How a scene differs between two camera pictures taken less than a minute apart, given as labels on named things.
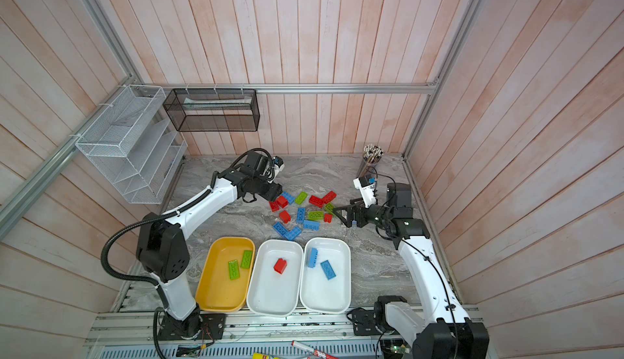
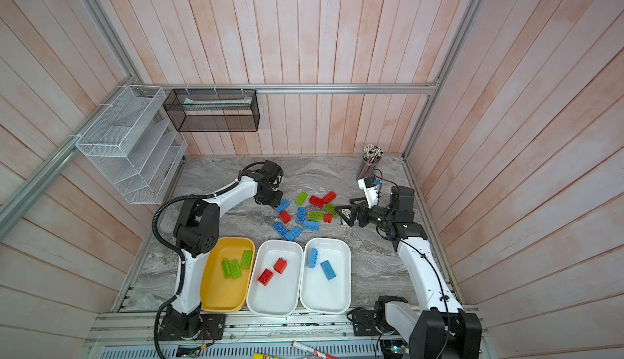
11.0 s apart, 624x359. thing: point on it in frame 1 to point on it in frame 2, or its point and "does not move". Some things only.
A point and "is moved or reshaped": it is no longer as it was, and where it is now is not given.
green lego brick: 233,267 does not move
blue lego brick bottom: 327,270 does not move
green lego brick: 246,259 does not move
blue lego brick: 290,198 to 283,205
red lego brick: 282,201 is moved or reshaped
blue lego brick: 311,257 does not move
